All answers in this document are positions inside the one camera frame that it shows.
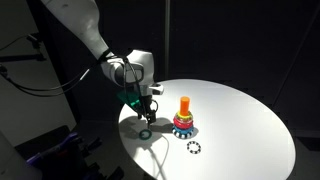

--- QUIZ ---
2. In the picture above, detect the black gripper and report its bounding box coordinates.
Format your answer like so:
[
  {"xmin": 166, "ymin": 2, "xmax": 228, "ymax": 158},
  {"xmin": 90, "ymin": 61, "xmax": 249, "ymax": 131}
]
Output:
[{"xmin": 134, "ymin": 85, "xmax": 158, "ymax": 126}]

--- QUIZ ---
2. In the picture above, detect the dark green toy ring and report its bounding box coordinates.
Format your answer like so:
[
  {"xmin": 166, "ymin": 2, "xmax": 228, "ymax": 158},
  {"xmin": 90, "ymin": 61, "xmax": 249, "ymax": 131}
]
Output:
[{"xmin": 138, "ymin": 129, "xmax": 153, "ymax": 141}]

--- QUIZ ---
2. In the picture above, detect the black spring clamp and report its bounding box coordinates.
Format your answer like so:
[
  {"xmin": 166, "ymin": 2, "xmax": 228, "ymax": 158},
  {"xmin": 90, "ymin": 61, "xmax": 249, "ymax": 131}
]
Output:
[{"xmin": 79, "ymin": 135, "xmax": 103, "ymax": 153}]

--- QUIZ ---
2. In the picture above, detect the purple stand part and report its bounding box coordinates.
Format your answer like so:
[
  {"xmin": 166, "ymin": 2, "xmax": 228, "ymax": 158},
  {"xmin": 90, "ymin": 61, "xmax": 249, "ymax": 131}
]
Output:
[{"xmin": 26, "ymin": 132, "xmax": 79, "ymax": 166}]

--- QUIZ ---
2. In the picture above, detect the teal camera mount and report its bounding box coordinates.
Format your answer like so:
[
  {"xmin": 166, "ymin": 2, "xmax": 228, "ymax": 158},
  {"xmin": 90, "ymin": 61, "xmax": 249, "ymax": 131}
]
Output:
[{"xmin": 116, "ymin": 89, "xmax": 143, "ymax": 109}]

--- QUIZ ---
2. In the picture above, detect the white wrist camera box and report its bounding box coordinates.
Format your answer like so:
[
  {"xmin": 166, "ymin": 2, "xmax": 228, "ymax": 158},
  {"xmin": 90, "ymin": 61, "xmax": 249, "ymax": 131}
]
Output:
[{"xmin": 148, "ymin": 84, "xmax": 165, "ymax": 96}]

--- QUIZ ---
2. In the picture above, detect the blue toy ring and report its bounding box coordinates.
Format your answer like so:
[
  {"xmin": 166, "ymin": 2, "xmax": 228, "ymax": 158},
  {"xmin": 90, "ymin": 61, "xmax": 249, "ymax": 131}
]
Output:
[{"xmin": 172, "ymin": 124, "xmax": 195, "ymax": 134}]

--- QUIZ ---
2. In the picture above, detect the yellow green toy ring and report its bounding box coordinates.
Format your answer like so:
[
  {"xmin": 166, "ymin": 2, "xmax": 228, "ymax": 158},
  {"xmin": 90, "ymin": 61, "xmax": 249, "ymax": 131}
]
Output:
[{"xmin": 176, "ymin": 110, "xmax": 194, "ymax": 122}]

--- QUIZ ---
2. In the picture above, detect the red toy ring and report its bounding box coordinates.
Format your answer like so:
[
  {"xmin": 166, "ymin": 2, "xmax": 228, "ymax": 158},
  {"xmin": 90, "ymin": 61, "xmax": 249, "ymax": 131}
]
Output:
[{"xmin": 173, "ymin": 114, "xmax": 195, "ymax": 130}]

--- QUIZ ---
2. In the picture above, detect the orange stacking post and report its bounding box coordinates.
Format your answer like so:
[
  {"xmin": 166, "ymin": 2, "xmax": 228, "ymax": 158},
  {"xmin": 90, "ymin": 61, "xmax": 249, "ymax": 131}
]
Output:
[{"xmin": 179, "ymin": 96, "xmax": 191, "ymax": 116}]

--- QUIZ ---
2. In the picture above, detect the large black white checkered ring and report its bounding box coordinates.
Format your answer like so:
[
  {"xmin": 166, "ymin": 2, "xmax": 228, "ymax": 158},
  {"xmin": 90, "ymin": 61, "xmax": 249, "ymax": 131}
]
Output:
[{"xmin": 171, "ymin": 128, "xmax": 196, "ymax": 140}]

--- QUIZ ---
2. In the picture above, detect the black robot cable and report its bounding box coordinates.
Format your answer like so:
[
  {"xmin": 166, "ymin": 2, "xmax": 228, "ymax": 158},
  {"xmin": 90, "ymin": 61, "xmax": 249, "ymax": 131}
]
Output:
[{"xmin": 0, "ymin": 49, "xmax": 144, "ymax": 101}]

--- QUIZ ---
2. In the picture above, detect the small black white checkered ring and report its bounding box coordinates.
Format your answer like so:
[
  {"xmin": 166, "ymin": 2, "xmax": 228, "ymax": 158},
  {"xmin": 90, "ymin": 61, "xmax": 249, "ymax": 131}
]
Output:
[{"xmin": 186, "ymin": 140, "xmax": 202, "ymax": 155}]

